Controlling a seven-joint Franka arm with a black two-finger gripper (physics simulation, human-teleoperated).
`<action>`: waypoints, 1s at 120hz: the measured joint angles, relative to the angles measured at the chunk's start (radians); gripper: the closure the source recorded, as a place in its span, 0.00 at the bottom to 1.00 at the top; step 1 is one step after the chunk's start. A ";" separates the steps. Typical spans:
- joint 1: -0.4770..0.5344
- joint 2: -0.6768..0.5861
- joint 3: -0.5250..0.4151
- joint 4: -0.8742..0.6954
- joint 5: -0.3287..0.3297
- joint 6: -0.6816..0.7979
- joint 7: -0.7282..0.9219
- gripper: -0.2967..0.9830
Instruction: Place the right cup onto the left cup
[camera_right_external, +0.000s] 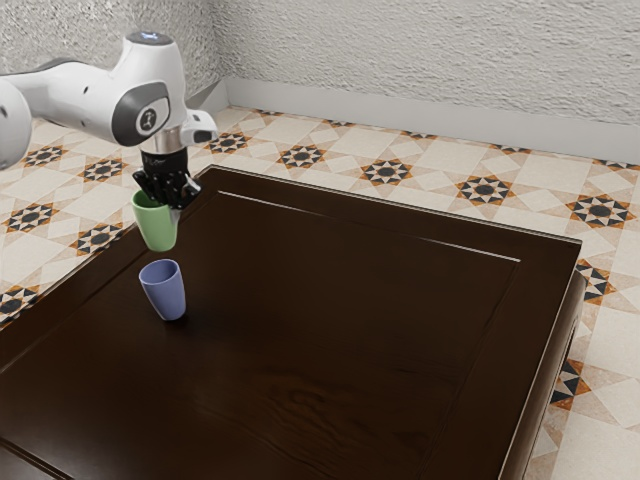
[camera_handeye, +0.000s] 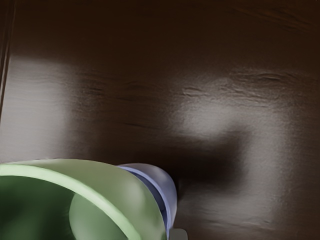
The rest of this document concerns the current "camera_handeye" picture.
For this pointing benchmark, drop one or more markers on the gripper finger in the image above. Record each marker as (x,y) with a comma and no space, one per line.
(179,235)

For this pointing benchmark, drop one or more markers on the green cup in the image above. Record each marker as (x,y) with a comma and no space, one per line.
(75,200)

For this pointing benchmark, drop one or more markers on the blue cup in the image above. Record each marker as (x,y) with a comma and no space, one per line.
(167,186)

